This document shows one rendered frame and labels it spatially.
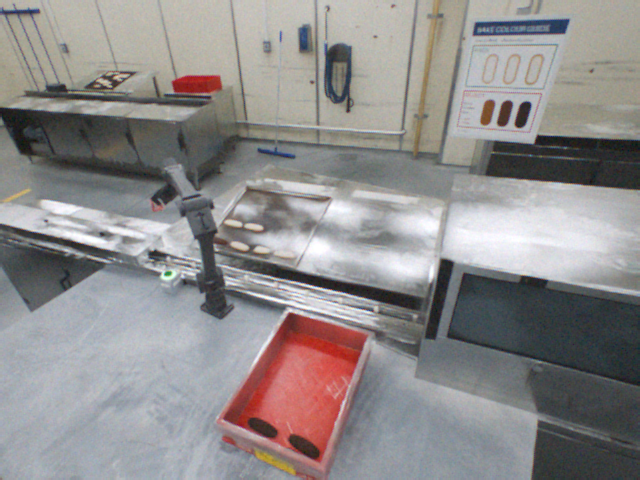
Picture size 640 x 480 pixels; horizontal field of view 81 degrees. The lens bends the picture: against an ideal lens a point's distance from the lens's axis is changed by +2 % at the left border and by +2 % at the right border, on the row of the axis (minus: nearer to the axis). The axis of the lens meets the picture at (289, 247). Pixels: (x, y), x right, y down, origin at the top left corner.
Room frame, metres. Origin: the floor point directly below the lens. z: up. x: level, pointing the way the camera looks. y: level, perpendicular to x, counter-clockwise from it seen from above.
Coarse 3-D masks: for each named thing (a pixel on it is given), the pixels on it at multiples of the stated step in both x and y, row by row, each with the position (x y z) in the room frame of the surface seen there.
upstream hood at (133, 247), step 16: (0, 208) 1.98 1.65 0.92; (16, 208) 1.96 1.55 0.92; (32, 208) 1.94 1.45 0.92; (0, 224) 1.81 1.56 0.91; (16, 224) 1.77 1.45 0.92; (32, 224) 1.76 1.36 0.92; (48, 224) 1.75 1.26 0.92; (64, 224) 1.73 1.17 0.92; (80, 224) 1.72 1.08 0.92; (96, 224) 1.71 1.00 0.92; (112, 224) 1.69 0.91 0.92; (48, 240) 1.66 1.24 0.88; (64, 240) 1.59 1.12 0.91; (80, 240) 1.56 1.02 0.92; (96, 240) 1.55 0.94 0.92; (112, 240) 1.54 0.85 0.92; (128, 240) 1.53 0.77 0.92; (144, 240) 1.51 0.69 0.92; (160, 240) 1.54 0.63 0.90; (112, 256) 1.46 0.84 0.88; (128, 256) 1.41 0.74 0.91; (144, 256) 1.43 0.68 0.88
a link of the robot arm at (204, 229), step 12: (192, 204) 1.03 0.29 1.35; (204, 204) 1.03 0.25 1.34; (192, 216) 1.00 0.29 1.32; (204, 216) 1.00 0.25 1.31; (192, 228) 0.97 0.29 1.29; (204, 228) 0.98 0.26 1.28; (216, 228) 0.98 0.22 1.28; (204, 240) 0.98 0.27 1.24; (204, 252) 1.01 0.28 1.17; (204, 264) 1.04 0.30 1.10; (204, 276) 1.07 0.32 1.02; (216, 276) 1.09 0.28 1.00
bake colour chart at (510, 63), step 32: (480, 32) 1.60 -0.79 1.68; (512, 32) 1.55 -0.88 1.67; (544, 32) 1.49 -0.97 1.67; (480, 64) 1.59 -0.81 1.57; (512, 64) 1.53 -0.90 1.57; (544, 64) 1.48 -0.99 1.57; (480, 96) 1.58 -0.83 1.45; (512, 96) 1.52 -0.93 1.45; (544, 96) 1.46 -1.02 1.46; (480, 128) 1.56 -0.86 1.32; (512, 128) 1.50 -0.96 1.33
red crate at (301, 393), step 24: (288, 336) 0.93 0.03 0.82; (312, 336) 0.92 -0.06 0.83; (288, 360) 0.82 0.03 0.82; (312, 360) 0.81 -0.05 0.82; (336, 360) 0.81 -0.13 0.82; (264, 384) 0.74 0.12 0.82; (288, 384) 0.73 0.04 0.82; (312, 384) 0.72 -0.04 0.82; (336, 384) 0.71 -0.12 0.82; (264, 408) 0.65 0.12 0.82; (288, 408) 0.65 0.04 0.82; (312, 408) 0.64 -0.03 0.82; (336, 408) 0.63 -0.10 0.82; (288, 432) 0.57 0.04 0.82; (312, 432) 0.57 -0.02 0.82
